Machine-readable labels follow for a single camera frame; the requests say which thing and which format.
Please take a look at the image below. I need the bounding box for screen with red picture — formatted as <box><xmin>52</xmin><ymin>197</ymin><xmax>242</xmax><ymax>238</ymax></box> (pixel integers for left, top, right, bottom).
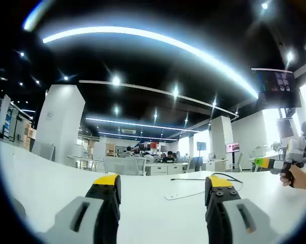
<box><xmin>225</xmin><ymin>142</ymin><xmax>240</xmax><ymax>154</ymax></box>

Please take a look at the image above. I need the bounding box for hanging black monitor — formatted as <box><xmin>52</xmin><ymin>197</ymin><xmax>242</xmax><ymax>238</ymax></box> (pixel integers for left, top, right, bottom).
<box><xmin>251</xmin><ymin>67</ymin><xmax>302</xmax><ymax>109</ymax></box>

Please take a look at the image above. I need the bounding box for white drawer cabinet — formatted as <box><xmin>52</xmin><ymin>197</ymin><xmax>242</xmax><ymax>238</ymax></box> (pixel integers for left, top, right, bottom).
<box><xmin>145</xmin><ymin>162</ymin><xmax>189</xmax><ymax>176</ymax></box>

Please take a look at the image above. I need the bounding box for person's right hand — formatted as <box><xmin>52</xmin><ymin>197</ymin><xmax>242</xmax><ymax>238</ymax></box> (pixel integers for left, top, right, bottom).
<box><xmin>280</xmin><ymin>166</ymin><xmax>306</xmax><ymax>190</ymax></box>

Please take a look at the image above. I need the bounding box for white desk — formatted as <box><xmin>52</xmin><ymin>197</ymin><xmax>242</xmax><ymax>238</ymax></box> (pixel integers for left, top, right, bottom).
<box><xmin>0</xmin><ymin>141</ymin><xmax>306</xmax><ymax>244</ymax></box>

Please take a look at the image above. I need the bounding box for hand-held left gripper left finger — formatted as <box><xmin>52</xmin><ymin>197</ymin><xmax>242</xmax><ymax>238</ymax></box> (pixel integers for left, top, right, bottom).
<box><xmin>42</xmin><ymin>173</ymin><xmax>122</xmax><ymax>244</ymax></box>

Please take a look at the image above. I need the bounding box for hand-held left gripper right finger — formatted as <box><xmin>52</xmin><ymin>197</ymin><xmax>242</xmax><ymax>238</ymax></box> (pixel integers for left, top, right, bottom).
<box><xmin>204</xmin><ymin>174</ymin><xmax>280</xmax><ymax>244</ymax></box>

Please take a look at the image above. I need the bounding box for white USB port strip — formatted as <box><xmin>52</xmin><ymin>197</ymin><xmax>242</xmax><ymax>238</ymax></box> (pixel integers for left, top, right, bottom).
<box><xmin>164</xmin><ymin>186</ymin><xmax>207</xmax><ymax>201</ymax></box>

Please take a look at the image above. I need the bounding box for black data cable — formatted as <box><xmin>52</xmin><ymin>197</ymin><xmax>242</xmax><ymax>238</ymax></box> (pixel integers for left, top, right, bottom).
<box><xmin>170</xmin><ymin>172</ymin><xmax>244</xmax><ymax>184</ymax></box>

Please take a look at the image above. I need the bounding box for white mesh office chair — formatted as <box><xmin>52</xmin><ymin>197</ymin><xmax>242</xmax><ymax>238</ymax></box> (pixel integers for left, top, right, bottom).
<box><xmin>103</xmin><ymin>156</ymin><xmax>147</xmax><ymax>176</ymax></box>

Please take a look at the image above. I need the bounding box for small grey monitor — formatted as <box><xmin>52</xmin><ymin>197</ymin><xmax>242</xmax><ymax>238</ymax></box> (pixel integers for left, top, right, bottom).
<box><xmin>277</xmin><ymin>118</ymin><xmax>296</xmax><ymax>140</ymax></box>

